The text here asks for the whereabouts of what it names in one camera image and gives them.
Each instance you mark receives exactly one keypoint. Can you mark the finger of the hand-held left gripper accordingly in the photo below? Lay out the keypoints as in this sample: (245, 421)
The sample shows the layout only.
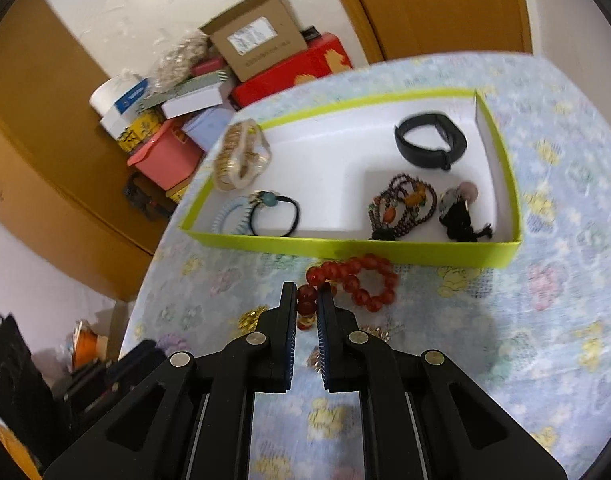
(135, 360)

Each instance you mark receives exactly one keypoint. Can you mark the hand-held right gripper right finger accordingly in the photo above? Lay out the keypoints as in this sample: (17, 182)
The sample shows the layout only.
(325, 345)

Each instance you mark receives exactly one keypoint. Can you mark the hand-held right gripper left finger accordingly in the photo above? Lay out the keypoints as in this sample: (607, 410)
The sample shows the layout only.
(289, 340)

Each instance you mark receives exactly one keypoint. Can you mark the yellow-green shallow cardboard box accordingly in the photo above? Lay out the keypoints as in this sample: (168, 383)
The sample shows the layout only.
(335, 160)

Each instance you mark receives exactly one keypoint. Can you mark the beige wide bangle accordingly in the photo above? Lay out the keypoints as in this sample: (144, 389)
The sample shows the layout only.
(235, 155)

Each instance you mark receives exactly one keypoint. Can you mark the black fitness band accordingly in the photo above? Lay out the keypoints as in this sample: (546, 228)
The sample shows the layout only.
(410, 147)

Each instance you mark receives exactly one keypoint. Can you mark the orange object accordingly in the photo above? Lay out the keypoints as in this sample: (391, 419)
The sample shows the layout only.
(88, 347)

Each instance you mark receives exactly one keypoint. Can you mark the black bag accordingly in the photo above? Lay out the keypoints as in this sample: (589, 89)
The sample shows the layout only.
(20, 390)

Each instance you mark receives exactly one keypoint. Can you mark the dark bag on floor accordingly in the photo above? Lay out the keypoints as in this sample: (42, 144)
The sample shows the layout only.
(145, 197)

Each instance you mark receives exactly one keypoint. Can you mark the yellow container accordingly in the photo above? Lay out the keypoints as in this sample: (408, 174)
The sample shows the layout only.
(178, 192)

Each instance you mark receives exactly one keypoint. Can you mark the pink plastic bin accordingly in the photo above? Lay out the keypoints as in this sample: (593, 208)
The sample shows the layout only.
(165, 157)

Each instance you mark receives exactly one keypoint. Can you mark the lavender bucket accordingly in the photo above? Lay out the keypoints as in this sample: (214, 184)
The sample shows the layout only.
(208, 127)

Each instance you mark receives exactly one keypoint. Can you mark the yellow printed box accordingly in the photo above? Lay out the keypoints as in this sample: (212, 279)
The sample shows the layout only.
(138, 132)

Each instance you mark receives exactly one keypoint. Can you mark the wooden wardrobe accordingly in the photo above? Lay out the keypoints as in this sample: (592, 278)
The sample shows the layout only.
(45, 135)

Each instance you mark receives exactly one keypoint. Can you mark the white flat box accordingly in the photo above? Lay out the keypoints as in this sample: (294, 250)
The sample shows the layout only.
(190, 102)

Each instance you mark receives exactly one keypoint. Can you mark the blue and white box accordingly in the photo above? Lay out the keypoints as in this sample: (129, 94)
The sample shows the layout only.
(128, 102)

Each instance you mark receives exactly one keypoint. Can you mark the white paper roll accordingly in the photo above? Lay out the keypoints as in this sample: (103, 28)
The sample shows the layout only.
(108, 95)

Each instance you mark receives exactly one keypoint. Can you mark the red gift box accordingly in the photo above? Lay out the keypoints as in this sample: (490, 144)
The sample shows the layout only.
(305, 72)

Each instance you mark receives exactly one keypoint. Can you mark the green striped box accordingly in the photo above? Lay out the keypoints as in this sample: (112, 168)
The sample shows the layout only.
(195, 85)

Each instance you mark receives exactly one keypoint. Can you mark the maroon box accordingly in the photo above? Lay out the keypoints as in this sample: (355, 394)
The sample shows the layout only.
(208, 66)

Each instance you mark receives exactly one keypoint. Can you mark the clear bag of nuts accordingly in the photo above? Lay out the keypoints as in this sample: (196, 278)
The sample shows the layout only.
(178, 60)

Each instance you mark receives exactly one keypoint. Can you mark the brown cardboard box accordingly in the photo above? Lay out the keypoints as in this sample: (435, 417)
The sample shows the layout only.
(265, 35)

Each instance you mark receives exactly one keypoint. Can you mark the small black box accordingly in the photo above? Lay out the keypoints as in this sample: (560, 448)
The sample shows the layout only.
(310, 34)

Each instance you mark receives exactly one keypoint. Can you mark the wooden door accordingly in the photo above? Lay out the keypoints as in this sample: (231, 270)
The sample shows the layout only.
(435, 5)

